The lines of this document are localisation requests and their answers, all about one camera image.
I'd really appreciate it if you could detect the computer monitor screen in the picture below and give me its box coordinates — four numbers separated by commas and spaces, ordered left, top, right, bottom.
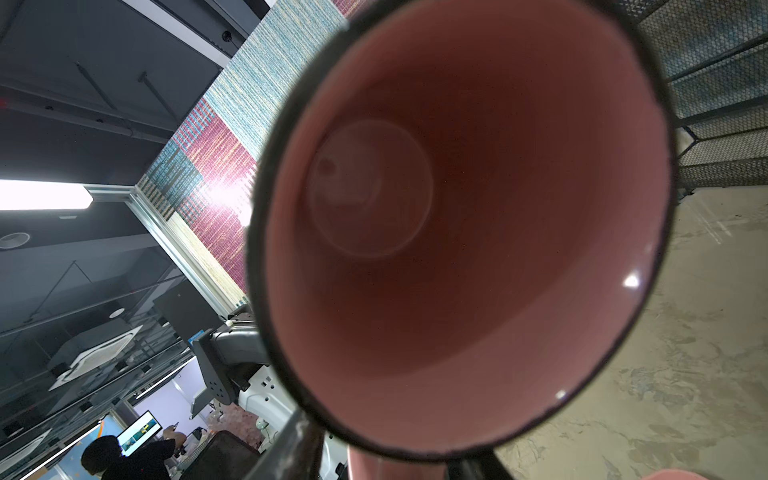
117, 410, 162, 457

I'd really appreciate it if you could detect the black wire shelf rack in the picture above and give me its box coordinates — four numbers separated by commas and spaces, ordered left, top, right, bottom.
615, 0, 767, 194

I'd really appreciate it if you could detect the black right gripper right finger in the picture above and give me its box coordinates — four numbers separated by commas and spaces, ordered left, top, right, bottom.
446, 452, 515, 480

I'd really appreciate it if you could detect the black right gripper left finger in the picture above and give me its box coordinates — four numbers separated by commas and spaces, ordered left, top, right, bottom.
243, 410, 325, 480

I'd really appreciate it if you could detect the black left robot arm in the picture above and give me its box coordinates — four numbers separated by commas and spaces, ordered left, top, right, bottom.
188, 306, 350, 479

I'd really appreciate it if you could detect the ceiling light panel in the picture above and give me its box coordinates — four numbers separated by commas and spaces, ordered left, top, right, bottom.
0, 179, 93, 211

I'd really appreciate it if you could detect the pink ghost mug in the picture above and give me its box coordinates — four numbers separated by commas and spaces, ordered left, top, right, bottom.
246, 1, 677, 479

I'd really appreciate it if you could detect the person in black clothes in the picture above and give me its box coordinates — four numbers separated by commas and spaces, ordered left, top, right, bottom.
81, 427, 187, 480

